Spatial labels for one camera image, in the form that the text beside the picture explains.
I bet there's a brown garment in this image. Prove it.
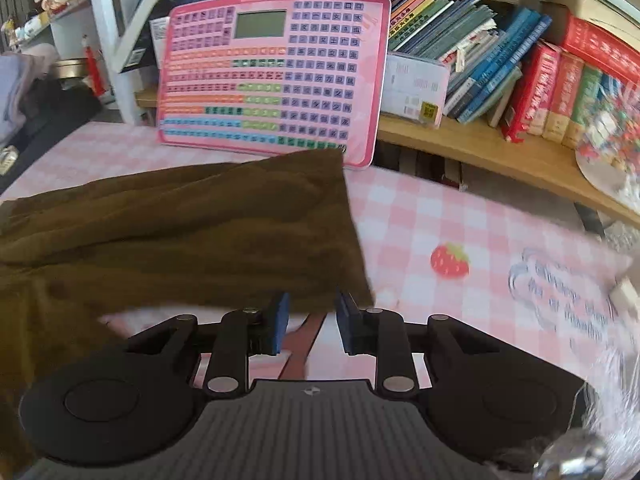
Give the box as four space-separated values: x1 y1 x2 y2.
1 150 373 478

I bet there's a white small box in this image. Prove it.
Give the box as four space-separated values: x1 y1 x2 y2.
381 53 450 128

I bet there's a pink learning tablet board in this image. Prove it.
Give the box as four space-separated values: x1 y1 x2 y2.
156 0 390 168

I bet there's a row of red dictionaries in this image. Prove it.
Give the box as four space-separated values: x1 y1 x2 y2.
500 8 639 148

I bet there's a stack of blue books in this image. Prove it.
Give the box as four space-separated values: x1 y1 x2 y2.
387 0 551 120

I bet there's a clear bag of candies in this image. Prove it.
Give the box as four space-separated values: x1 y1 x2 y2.
575 76 639 214

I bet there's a red tassel ornament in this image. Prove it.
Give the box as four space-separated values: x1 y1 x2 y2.
81 35 105 98

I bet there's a white wooden bookshelf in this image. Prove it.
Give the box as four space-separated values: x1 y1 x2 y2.
84 0 640 231

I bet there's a metal round tin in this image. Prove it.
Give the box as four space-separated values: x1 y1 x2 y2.
50 58 89 79

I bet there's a lavender cloth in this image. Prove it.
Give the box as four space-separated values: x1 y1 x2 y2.
0 44 60 145

